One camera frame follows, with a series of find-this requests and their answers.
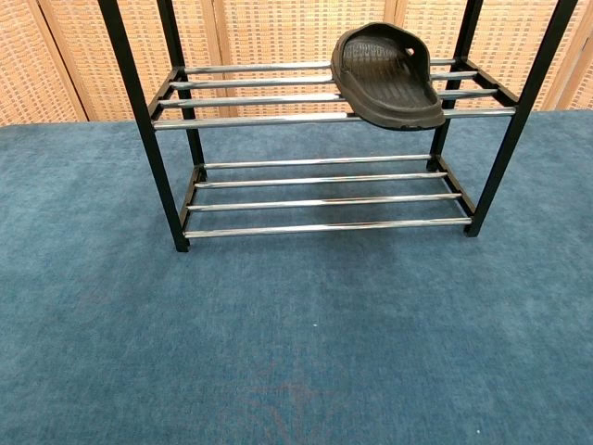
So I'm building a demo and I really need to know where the woven bamboo folding screen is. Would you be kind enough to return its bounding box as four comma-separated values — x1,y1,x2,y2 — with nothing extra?
0,0,593,128

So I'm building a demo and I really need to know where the blue carpet mat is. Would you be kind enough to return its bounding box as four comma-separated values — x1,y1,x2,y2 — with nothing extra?
0,108,593,445

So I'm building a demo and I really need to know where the black chrome shoe rack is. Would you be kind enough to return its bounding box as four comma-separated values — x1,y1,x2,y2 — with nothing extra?
96,0,581,254

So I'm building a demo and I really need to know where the black rubber slipper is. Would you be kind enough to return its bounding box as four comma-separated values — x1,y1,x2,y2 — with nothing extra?
329,21,448,133

